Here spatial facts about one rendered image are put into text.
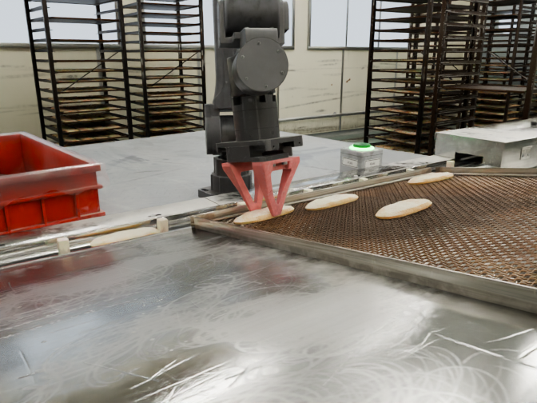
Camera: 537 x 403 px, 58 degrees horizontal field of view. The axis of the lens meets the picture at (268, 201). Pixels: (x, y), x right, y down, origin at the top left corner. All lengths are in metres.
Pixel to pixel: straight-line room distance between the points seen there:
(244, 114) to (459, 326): 0.40
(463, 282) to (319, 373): 0.13
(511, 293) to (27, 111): 4.96
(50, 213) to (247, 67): 0.48
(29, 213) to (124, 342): 0.58
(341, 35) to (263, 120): 6.35
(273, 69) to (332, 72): 6.31
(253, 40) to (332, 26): 6.29
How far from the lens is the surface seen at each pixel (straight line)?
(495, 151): 1.19
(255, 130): 0.60
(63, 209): 0.89
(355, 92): 7.18
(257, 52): 0.54
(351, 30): 7.06
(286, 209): 0.65
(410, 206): 0.59
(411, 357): 0.26
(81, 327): 0.36
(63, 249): 0.69
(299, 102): 6.51
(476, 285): 0.33
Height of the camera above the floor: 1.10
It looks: 17 degrees down
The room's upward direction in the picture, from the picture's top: straight up
